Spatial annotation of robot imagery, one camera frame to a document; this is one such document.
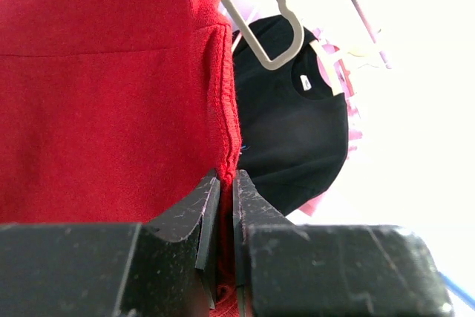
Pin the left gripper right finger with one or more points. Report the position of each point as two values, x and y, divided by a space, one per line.
283 269

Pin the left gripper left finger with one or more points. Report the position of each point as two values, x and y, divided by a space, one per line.
161 268

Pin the red t shirt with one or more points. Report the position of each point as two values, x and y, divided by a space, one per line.
114 110

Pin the blue wire hanger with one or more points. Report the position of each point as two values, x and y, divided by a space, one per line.
458 291

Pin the black t shirt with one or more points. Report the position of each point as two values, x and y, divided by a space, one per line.
294 126

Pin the grey plastic hanger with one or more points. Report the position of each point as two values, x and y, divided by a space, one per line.
275 40

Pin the wooden hanger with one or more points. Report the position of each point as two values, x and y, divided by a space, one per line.
327 61

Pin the pink shirt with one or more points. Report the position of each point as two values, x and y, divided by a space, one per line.
355 133

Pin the white clothes rack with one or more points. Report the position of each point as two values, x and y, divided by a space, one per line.
372 34

